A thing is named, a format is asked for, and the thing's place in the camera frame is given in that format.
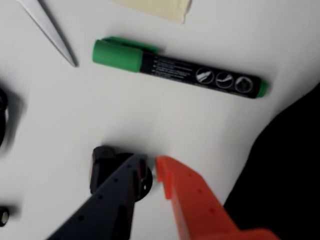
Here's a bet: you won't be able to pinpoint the black AA battery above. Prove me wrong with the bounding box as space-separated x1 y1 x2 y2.
0 205 12 228

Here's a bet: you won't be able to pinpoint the blue handled scissors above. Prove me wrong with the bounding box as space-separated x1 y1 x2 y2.
16 0 79 68

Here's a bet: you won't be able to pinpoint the black coiled USB cable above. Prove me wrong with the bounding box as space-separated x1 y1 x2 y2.
0 86 24 156

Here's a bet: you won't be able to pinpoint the black fabric bag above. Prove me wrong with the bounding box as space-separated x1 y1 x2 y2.
223 82 320 240

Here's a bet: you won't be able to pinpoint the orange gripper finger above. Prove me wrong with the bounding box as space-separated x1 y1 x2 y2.
155 155 281 240

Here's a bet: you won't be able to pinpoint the green cap black marker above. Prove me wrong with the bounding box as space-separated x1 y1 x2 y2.
91 36 269 99

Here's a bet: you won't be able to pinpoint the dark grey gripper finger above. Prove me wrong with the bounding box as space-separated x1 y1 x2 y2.
46 153 149 240

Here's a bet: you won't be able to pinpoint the long beige masking tape strip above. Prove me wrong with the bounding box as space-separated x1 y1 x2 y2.
108 0 194 25

